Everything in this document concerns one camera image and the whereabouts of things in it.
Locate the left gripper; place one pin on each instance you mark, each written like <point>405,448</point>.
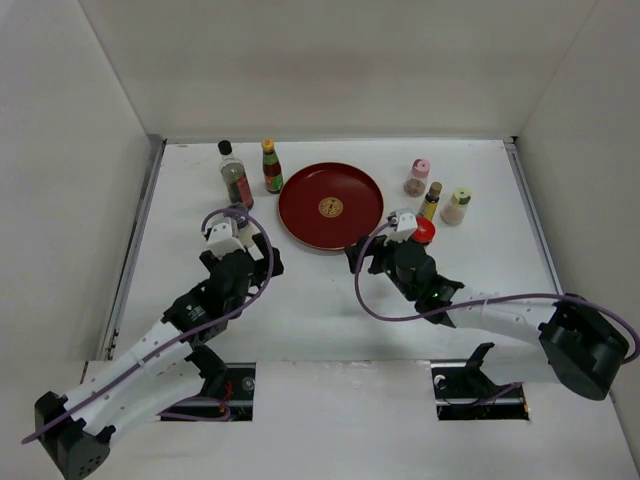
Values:
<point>261,246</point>

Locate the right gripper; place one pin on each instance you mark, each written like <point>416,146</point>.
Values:
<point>375,246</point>

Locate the red lid sauce jar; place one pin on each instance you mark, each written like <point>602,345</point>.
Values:
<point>425,231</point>

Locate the small yellow label bottle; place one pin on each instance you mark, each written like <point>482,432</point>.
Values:
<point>430,202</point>

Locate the yellow cap salt shaker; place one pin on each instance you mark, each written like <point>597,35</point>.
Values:
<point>455,210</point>

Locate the pink cap spice shaker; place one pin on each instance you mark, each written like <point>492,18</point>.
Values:
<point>416,182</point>

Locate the dark soy sauce bottle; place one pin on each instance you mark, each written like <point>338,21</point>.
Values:
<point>234,176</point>

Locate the red chili sauce bottle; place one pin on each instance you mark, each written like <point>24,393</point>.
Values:
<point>271,166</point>

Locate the silver cap pepper shaker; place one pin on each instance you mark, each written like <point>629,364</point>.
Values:
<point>244,226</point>

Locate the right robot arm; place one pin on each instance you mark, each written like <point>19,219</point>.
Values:
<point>560,338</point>

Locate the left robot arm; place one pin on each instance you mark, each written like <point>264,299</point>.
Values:
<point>170,363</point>

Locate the red round lacquer tray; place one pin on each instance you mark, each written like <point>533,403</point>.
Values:
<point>330,205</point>

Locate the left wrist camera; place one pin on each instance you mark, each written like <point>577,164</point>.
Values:
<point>224,239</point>

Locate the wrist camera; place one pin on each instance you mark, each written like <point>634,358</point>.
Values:
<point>224,239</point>
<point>403,224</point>

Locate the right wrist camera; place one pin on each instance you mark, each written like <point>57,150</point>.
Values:
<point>403,224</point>

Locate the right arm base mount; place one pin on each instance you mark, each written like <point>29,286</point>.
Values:
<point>463,392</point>

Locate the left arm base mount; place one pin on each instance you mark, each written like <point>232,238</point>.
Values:
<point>226,394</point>

